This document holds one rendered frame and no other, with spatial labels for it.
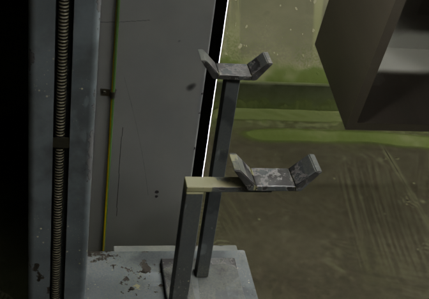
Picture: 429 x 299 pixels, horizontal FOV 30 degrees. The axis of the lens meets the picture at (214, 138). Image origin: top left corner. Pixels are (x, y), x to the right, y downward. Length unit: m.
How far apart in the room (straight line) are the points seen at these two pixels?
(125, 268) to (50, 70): 0.41
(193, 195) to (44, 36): 0.19
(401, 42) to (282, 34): 0.61
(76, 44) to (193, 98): 0.64
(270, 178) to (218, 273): 0.36
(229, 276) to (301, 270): 1.21
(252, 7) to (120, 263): 1.91
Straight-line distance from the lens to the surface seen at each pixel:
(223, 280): 1.05
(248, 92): 2.86
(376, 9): 1.94
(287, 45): 2.89
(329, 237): 2.39
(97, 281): 1.04
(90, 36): 0.70
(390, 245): 2.43
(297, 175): 0.72
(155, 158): 1.38
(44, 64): 0.71
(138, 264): 1.07
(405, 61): 2.39
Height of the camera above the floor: 1.50
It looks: 32 degrees down
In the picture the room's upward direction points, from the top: 9 degrees clockwise
